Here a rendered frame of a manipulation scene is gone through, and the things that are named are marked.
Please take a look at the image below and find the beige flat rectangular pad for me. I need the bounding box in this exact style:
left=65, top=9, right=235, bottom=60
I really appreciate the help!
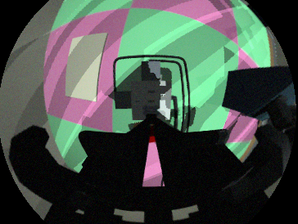
left=65, top=33, right=108, bottom=101

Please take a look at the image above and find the red rectangular block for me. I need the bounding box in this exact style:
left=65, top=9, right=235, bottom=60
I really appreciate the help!
left=149, top=126, right=156, bottom=144

